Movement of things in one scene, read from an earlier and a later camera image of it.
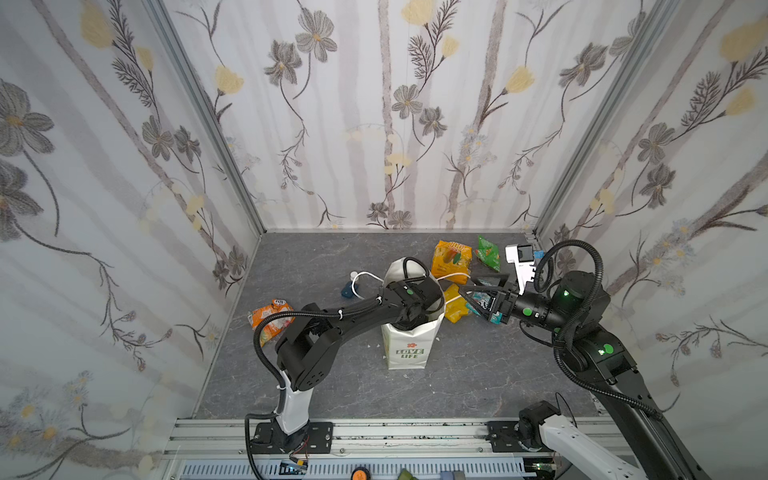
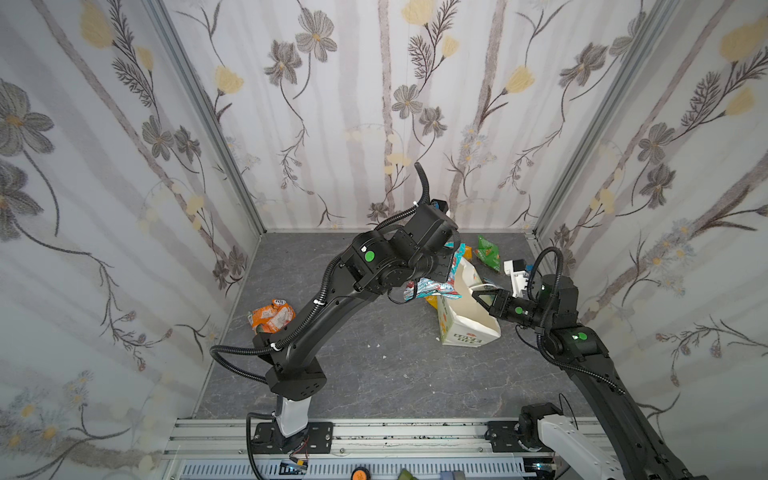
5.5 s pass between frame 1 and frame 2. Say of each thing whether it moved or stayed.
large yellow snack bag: moved
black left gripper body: moved
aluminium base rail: stayed
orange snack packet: stayed
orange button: stayed
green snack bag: stayed
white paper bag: moved
